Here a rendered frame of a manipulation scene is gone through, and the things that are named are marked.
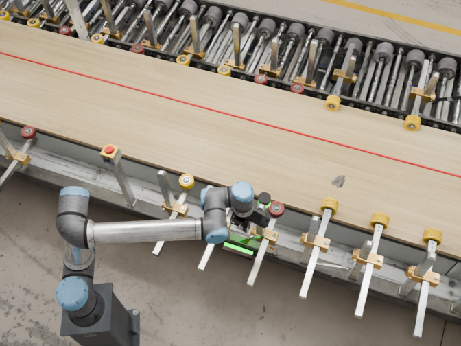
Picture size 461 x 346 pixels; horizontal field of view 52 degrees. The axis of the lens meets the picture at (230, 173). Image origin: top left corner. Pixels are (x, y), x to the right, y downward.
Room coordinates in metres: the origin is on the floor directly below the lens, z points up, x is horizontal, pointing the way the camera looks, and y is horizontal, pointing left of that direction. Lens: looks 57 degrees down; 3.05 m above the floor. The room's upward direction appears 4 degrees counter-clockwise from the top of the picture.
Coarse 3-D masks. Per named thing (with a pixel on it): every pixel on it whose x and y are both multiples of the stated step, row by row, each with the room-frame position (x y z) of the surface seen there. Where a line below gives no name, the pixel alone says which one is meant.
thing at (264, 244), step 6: (270, 222) 1.09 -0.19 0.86; (270, 228) 1.06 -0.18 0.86; (264, 240) 0.99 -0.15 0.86; (264, 246) 0.96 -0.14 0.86; (258, 252) 0.93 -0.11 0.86; (264, 252) 0.93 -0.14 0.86; (258, 258) 0.90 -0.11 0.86; (258, 264) 0.87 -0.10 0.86; (252, 270) 0.84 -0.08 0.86; (258, 270) 0.84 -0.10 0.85; (252, 276) 0.81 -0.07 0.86; (252, 282) 0.78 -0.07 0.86
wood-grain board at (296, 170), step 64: (0, 64) 2.32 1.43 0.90; (64, 64) 2.28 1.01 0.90; (128, 64) 2.24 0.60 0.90; (64, 128) 1.76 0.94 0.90; (128, 128) 1.72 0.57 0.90; (192, 128) 1.69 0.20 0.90; (256, 128) 1.66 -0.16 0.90; (320, 128) 1.63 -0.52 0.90; (384, 128) 1.60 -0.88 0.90; (256, 192) 1.25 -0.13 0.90; (320, 192) 1.22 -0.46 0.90; (384, 192) 1.20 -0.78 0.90; (448, 192) 1.17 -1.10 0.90
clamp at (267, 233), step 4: (252, 228) 1.06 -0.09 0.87; (252, 232) 1.04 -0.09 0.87; (264, 232) 1.03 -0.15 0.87; (268, 232) 1.03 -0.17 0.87; (272, 232) 1.03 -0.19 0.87; (276, 232) 1.03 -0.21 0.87; (268, 236) 1.01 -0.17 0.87; (276, 236) 1.00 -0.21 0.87; (272, 240) 0.99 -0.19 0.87; (276, 240) 1.00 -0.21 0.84
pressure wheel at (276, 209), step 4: (272, 204) 1.17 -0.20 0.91; (276, 204) 1.17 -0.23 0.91; (280, 204) 1.17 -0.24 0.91; (268, 208) 1.15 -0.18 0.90; (272, 208) 1.15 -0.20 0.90; (276, 208) 1.14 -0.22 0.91; (280, 208) 1.14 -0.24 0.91; (272, 212) 1.12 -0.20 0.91; (276, 212) 1.12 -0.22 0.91; (280, 212) 1.12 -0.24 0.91; (272, 216) 1.11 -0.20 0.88; (276, 216) 1.11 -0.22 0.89; (280, 216) 1.11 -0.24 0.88
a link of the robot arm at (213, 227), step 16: (64, 224) 0.86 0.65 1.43; (80, 224) 0.85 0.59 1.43; (96, 224) 0.86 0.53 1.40; (112, 224) 0.86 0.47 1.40; (128, 224) 0.85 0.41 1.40; (144, 224) 0.85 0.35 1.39; (160, 224) 0.85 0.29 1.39; (176, 224) 0.85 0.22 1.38; (192, 224) 0.85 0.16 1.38; (208, 224) 0.84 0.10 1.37; (224, 224) 0.85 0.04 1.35; (80, 240) 0.79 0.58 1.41; (96, 240) 0.80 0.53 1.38; (112, 240) 0.80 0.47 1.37; (128, 240) 0.80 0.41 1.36; (144, 240) 0.80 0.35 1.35; (160, 240) 0.80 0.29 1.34; (208, 240) 0.79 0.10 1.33; (224, 240) 0.80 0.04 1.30
